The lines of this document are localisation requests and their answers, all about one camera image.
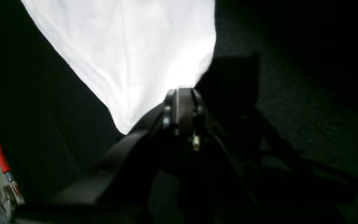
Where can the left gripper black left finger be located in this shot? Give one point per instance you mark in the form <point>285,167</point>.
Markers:
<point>117,190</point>

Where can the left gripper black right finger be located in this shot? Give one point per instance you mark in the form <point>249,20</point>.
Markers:
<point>237,169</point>

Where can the white printed t-shirt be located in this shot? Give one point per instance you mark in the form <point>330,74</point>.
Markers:
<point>130,52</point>

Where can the red clamp top left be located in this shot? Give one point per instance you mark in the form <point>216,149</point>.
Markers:
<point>6,170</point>

